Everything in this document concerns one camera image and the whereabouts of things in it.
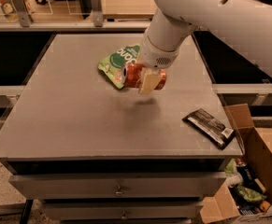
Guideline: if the cardboard box of snacks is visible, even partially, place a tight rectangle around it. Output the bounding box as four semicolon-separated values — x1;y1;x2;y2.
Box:
200;104;272;224

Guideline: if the middle metal bracket post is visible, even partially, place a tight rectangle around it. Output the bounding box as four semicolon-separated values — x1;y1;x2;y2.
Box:
91;0;104;27

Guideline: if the red coca-cola can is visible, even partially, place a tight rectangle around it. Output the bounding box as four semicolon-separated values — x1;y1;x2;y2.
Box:
121;63;166;90

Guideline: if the upper grey drawer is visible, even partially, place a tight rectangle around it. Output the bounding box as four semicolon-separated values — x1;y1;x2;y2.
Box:
9;172;225;200

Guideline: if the metal bracket post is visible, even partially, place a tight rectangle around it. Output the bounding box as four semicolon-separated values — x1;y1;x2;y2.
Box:
91;0;104;27
12;0;33;27

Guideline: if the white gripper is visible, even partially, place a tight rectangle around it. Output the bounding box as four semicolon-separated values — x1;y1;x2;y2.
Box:
137;33;179;94

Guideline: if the left metal bracket post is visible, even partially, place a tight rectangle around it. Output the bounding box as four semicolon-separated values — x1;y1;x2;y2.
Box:
12;0;33;27

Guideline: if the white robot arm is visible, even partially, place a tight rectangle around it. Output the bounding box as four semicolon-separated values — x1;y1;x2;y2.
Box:
139;0;272;77

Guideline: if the black snack bar wrapper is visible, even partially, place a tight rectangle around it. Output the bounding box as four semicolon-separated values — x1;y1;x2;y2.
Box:
182;108;236;150

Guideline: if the green snack bag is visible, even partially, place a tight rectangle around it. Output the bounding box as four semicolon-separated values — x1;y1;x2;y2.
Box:
98;44;140;90

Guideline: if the lower grey drawer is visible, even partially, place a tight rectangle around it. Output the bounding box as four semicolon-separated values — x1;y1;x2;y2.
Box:
42;201;203;220

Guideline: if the grey drawer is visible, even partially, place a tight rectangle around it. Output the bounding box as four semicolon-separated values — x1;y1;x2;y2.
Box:
42;201;203;220
9;172;225;200

